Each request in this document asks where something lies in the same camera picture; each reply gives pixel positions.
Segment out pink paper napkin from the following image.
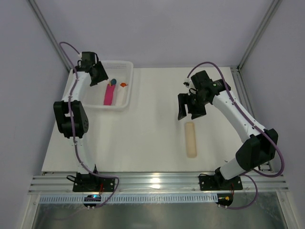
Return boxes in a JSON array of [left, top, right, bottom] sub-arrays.
[[103, 84, 115, 106]]

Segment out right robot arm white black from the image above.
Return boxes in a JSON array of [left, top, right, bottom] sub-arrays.
[[178, 71, 278, 190]]

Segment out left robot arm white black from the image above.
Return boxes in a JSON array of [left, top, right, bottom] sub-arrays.
[[53, 52, 115, 193]]

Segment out white rolled napkin bundle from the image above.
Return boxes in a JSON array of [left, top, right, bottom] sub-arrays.
[[114, 86, 128, 106]]

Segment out white plastic basket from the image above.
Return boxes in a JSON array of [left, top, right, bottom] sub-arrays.
[[82, 61, 133, 111]]

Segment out beige wooden utensil tray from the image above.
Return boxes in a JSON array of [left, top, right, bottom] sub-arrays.
[[185, 122, 197, 158]]

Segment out right controller board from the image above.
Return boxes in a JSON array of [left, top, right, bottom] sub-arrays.
[[216, 193, 234, 208]]

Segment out controller board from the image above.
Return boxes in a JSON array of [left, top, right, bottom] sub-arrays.
[[216, 193, 234, 208], [83, 194, 104, 209]]

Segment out left controller board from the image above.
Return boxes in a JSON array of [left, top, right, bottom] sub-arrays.
[[83, 194, 104, 209]]

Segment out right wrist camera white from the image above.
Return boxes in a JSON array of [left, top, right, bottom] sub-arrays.
[[183, 78, 195, 89]]

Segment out right aluminium side rail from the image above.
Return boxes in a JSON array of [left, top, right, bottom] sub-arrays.
[[230, 66, 273, 173]]

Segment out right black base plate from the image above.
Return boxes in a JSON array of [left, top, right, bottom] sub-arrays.
[[198, 174, 243, 191]]

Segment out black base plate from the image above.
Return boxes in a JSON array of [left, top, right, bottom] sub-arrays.
[[72, 173, 115, 192], [198, 174, 243, 191]]

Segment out left aluminium frame post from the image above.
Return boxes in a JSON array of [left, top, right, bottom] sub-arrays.
[[26, 0, 70, 71]]

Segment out aluminium frame post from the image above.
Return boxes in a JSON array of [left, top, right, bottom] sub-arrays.
[[26, 0, 70, 71], [237, 0, 282, 71]]

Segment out white slotted cable duct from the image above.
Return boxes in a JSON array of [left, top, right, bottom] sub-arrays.
[[39, 193, 217, 204]]

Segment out right aluminium frame post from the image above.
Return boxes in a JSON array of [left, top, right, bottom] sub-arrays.
[[237, 0, 282, 71]]

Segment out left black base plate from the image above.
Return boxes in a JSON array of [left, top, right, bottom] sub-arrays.
[[72, 173, 115, 192]]

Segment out aluminium front rail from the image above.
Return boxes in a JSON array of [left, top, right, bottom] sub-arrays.
[[29, 172, 289, 194]]

